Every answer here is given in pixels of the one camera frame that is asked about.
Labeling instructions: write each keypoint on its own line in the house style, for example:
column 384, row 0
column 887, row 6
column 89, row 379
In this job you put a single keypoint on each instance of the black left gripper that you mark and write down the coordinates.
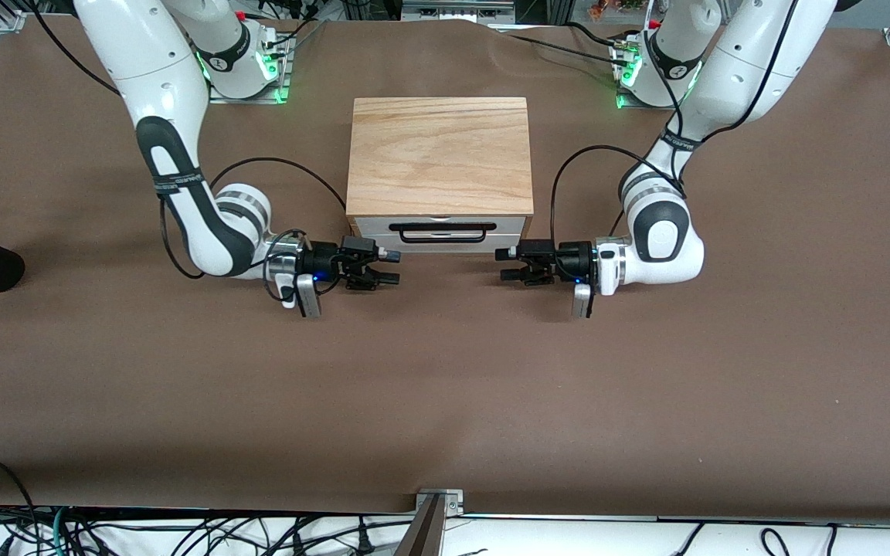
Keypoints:
column 571, row 261

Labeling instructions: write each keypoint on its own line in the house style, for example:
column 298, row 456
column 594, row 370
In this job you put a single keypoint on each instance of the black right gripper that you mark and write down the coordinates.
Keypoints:
column 324, row 257

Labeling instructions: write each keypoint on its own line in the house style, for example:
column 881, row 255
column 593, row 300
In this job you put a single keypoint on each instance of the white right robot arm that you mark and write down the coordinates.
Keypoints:
column 159, row 85

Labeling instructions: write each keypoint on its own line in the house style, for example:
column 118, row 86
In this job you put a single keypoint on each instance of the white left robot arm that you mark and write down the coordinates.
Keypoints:
column 669, row 239

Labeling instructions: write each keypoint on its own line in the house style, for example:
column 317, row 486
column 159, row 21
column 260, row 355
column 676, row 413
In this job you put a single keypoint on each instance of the plain white drawer front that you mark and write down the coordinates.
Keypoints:
column 375, row 244

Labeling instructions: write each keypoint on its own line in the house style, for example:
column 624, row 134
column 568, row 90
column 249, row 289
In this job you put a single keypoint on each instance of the light wooden drawer cabinet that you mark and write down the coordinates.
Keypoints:
column 437, row 154

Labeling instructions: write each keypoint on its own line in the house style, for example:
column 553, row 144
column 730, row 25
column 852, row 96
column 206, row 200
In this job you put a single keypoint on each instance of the brown paper table cover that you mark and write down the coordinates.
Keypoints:
column 445, row 371

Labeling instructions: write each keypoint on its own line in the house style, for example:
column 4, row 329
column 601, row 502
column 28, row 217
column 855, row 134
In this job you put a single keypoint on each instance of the grey electronics box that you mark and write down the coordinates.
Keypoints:
column 456, row 9

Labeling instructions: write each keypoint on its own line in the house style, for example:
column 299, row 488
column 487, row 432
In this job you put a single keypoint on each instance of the orange background clutter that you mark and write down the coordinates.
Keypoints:
column 615, row 9

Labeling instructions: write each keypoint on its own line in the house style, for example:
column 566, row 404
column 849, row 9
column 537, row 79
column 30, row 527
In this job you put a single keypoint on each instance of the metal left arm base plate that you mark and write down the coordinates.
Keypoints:
column 623, row 96

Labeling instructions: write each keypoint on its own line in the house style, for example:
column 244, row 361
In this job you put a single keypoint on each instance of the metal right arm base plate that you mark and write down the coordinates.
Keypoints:
column 284, row 73

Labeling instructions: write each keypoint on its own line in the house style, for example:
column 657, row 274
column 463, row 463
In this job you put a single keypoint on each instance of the small metal clamp bracket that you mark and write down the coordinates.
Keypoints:
column 453, row 498

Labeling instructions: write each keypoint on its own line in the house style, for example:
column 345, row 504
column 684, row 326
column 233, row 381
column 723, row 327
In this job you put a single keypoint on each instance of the dark metal mount bar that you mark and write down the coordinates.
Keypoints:
column 422, row 533

